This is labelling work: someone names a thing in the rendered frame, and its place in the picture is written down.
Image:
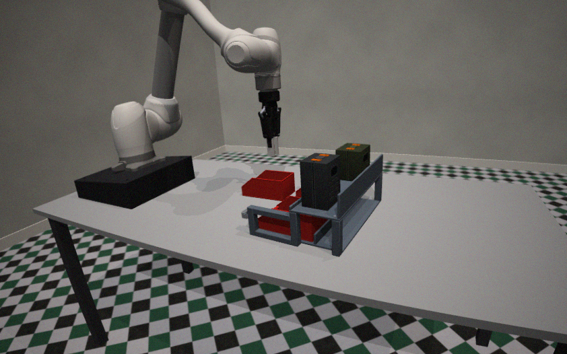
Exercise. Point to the olive green case with orange latches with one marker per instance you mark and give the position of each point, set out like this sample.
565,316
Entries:
354,159

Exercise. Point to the black case with orange latches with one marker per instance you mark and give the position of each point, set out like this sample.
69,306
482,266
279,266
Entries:
320,180

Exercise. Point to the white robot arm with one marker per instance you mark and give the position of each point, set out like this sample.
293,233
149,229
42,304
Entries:
134,129

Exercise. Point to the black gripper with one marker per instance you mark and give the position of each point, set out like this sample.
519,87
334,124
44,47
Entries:
270,120

